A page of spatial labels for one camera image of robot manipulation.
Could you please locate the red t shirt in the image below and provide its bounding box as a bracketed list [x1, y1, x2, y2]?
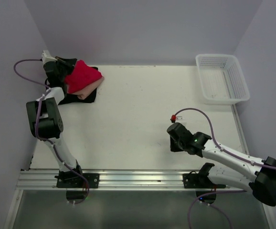
[64, 60, 102, 94]

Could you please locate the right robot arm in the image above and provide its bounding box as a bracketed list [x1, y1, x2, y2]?
[167, 123, 276, 207]

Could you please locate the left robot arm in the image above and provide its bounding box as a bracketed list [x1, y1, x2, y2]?
[26, 56, 85, 187]

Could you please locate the folded black t shirt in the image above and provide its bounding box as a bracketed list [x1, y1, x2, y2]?
[59, 66, 99, 105]

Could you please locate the folded pink t shirt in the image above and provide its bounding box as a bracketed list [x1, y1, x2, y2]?
[77, 77, 105, 100]

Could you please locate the white plastic basket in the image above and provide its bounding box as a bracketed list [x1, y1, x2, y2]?
[195, 54, 250, 105]

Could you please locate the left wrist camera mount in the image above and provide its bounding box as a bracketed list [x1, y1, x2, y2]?
[42, 50, 57, 64]

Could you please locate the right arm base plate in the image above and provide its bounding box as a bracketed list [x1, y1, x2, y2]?
[182, 163, 226, 188]

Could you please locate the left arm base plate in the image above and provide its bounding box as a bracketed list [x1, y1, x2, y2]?
[55, 171, 99, 188]

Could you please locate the aluminium rail frame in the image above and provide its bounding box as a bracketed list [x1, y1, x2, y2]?
[3, 152, 276, 229]

